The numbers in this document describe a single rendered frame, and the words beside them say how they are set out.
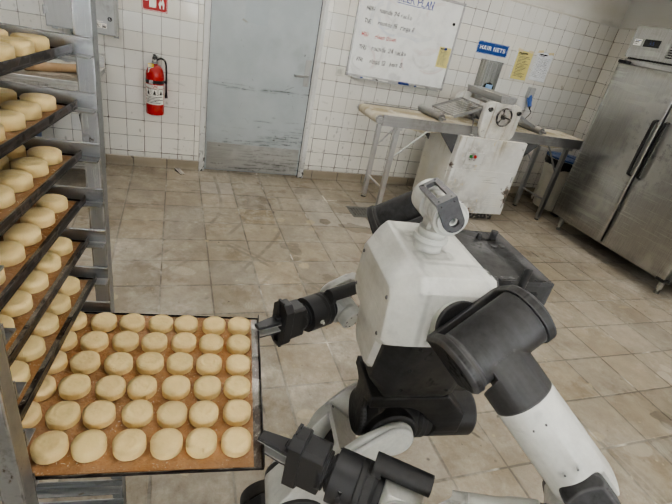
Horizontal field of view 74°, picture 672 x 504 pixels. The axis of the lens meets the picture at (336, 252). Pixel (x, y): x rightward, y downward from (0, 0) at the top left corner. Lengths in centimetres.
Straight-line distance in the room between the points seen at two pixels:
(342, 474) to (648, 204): 427
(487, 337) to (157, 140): 430
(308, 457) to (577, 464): 39
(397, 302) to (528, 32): 519
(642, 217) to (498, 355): 419
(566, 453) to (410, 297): 30
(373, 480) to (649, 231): 420
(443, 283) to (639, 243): 412
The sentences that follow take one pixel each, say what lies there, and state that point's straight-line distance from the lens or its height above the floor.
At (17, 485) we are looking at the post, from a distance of 80.
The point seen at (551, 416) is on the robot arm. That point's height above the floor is 120.
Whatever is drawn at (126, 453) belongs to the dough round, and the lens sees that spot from 83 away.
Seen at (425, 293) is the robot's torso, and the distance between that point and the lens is 72.
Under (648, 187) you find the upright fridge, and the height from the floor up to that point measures 82.
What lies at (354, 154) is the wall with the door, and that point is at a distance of 506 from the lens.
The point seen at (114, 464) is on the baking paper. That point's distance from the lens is 84.
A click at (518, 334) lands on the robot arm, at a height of 129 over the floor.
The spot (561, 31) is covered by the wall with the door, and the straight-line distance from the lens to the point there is 607.
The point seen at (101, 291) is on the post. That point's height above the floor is 100.
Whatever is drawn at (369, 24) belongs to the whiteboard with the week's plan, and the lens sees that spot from 484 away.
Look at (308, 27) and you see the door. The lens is 470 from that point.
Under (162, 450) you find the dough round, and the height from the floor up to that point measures 97.
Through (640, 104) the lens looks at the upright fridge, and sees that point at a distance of 499.
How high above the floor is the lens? 162
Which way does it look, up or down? 28 degrees down
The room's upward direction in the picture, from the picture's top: 12 degrees clockwise
